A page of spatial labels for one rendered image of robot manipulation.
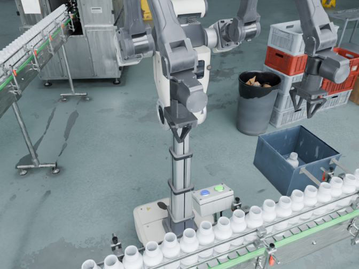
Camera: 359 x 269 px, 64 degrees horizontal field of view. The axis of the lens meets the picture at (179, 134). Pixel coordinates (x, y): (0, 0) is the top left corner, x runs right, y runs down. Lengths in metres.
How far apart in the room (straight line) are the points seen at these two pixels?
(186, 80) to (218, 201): 0.54
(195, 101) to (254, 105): 2.49
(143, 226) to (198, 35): 1.33
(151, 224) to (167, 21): 1.58
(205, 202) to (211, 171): 1.80
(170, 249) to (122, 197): 1.76
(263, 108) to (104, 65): 2.42
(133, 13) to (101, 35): 3.32
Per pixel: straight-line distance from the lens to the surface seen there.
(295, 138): 1.94
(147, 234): 2.04
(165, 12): 0.74
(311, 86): 1.01
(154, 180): 2.75
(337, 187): 1.21
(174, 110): 0.77
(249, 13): 1.21
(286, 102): 3.50
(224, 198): 1.09
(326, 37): 0.96
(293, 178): 1.60
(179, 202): 1.75
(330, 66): 0.95
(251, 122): 3.28
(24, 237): 2.61
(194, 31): 1.29
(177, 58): 0.70
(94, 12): 4.26
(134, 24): 1.03
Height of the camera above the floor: 1.90
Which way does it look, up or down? 35 degrees down
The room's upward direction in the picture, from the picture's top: straight up
